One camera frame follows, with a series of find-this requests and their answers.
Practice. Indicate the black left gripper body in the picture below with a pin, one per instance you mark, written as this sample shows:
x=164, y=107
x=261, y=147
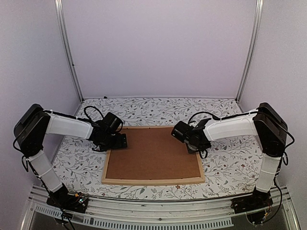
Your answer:
x=111, y=143

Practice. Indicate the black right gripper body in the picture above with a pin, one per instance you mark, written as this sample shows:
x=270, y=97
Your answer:
x=201, y=148

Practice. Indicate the light wooden picture frame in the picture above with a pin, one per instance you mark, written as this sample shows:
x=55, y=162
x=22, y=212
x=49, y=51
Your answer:
x=153, y=180

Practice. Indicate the brown backing board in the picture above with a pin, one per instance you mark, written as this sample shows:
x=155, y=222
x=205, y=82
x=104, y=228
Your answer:
x=151, y=155

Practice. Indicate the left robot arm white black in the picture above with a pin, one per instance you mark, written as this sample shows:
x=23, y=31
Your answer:
x=32, y=130

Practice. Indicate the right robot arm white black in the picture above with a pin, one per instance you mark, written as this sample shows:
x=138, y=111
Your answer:
x=245, y=150

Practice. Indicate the floral patterned table mat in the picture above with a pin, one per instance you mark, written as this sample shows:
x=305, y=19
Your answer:
x=80, y=169

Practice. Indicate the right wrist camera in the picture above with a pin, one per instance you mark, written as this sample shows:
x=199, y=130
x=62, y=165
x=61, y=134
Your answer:
x=183, y=131

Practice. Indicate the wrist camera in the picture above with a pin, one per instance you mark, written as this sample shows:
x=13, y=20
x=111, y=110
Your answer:
x=183, y=131
x=111, y=123

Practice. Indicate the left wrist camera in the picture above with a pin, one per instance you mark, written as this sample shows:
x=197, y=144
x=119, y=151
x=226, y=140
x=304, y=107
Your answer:
x=111, y=123

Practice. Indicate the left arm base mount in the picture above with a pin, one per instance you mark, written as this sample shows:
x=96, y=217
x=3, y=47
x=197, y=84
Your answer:
x=61, y=198

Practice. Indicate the aluminium front rail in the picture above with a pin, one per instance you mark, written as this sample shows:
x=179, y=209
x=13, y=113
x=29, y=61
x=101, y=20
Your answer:
x=121, y=214

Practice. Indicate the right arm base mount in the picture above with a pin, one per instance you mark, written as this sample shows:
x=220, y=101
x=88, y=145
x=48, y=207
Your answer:
x=258, y=202

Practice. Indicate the right aluminium corner post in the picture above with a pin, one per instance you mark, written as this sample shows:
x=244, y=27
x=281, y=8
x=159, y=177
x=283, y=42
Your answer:
x=251, y=49

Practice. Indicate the aluminium corner post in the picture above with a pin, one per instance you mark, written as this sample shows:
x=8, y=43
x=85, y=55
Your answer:
x=67, y=49
x=251, y=49

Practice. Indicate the left aluminium corner post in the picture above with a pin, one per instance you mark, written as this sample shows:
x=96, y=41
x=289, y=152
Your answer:
x=67, y=49

